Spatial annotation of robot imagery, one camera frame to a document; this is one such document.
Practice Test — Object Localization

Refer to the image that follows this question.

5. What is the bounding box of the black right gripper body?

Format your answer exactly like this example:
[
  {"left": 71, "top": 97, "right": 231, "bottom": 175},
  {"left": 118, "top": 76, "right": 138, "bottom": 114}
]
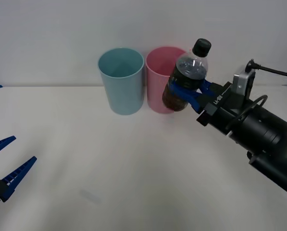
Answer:
[{"left": 205, "top": 81, "right": 255, "bottom": 136}]

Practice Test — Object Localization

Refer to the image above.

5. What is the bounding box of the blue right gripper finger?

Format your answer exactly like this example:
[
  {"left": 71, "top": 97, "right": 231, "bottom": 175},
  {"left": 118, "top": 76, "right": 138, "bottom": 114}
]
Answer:
[
  {"left": 200, "top": 80, "right": 221, "bottom": 97},
  {"left": 169, "top": 82, "right": 218, "bottom": 127}
]

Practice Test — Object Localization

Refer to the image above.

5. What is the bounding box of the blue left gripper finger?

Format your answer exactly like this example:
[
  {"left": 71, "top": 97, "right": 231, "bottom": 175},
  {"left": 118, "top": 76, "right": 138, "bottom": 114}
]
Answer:
[
  {"left": 0, "top": 156, "right": 37, "bottom": 204},
  {"left": 0, "top": 135, "right": 17, "bottom": 160}
]

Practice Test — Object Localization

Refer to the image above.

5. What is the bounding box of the dark drink plastic bottle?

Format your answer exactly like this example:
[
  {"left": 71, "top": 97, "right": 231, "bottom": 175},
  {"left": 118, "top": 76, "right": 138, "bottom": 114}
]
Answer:
[{"left": 162, "top": 38, "right": 212, "bottom": 113}]

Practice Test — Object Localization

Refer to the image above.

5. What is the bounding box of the pink plastic bin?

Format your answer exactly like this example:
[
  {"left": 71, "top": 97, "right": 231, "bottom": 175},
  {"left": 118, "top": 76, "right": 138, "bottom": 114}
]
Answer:
[{"left": 145, "top": 46, "right": 188, "bottom": 114}]

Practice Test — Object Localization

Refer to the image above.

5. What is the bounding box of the pale blue plastic bin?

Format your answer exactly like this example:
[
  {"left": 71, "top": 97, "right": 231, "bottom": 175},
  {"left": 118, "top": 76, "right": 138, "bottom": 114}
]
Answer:
[{"left": 97, "top": 47, "right": 144, "bottom": 116}]

